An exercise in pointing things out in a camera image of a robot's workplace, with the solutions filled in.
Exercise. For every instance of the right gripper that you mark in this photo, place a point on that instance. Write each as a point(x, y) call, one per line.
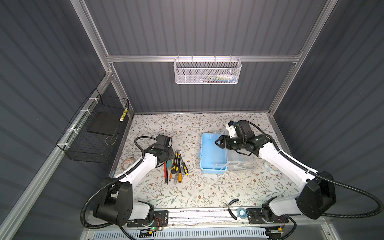
point(223, 142)

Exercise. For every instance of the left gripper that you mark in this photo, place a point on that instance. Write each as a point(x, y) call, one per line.
point(171, 152)

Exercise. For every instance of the teal utility knife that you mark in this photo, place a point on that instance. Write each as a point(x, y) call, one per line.
point(169, 164)

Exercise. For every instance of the red handled hex key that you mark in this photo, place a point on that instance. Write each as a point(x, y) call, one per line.
point(166, 176)

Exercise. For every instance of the light blue plastic toolbox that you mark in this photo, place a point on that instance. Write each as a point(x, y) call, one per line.
point(214, 160)

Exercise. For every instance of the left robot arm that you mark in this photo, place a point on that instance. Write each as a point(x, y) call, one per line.
point(115, 202)

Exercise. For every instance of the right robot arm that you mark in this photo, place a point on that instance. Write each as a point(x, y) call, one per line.
point(316, 194)

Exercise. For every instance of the yellow black screwdriver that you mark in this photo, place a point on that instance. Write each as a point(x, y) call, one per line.
point(184, 167)

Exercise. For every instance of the yellow marker in basket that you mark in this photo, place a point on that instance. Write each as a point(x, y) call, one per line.
point(123, 114)

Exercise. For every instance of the black foam pad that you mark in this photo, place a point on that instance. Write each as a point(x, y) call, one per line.
point(104, 124)

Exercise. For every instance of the markers in white basket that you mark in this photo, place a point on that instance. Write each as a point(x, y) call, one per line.
point(229, 79)

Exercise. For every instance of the blue tape roll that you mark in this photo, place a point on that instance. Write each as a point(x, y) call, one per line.
point(242, 213)

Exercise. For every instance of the white perforated vent strip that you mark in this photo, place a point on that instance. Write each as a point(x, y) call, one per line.
point(202, 233)

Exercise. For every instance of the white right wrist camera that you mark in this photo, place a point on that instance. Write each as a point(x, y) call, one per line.
point(231, 129)

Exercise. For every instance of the orange handled screwdriver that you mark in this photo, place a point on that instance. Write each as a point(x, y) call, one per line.
point(179, 169)

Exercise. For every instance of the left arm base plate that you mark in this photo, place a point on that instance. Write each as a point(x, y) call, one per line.
point(160, 219)

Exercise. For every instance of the black wire basket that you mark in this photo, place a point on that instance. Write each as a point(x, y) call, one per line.
point(80, 145)

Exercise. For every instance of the white wire mesh basket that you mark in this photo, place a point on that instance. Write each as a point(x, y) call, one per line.
point(188, 70)

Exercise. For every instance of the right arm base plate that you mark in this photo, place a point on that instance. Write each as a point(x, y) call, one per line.
point(255, 217)

